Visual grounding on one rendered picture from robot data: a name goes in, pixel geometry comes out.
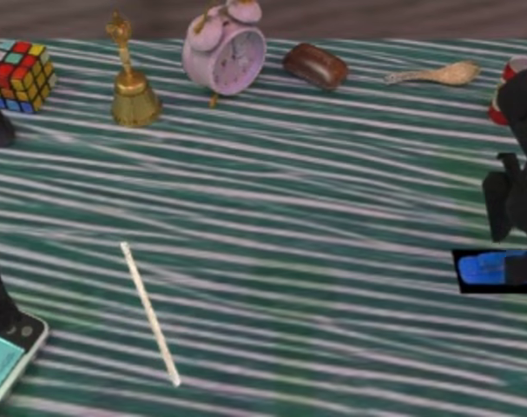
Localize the blue plastic object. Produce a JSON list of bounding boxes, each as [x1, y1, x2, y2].
[[458, 250, 527, 286]]

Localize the red and white can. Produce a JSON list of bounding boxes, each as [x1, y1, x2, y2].
[[488, 55, 527, 128]]

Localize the wooden spoon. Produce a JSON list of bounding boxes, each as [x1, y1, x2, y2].
[[384, 60, 482, 87]]

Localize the brown glossy bread loaf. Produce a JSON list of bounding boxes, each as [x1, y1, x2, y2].
[[281, 42, 350, 92]]

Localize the green white striped tablecloth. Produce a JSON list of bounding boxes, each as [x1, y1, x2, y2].
[[0, 36, 527, 417]]

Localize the pink twin-bell alarm clock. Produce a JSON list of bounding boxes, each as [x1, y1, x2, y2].
[[181, 0, 268, 109]]

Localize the white thin stick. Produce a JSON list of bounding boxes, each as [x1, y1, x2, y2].
[[119, 241, 182, 388]]

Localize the gold hand bell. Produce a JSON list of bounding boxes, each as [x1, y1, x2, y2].
[[105, 10, 162, 129]]

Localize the multicoloured Rubik's cube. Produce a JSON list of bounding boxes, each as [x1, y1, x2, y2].
[[0, 40, 57, 115]]

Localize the white smartphone with teal sticker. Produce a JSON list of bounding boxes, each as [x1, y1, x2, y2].
[[0, 311, 50, 417]]

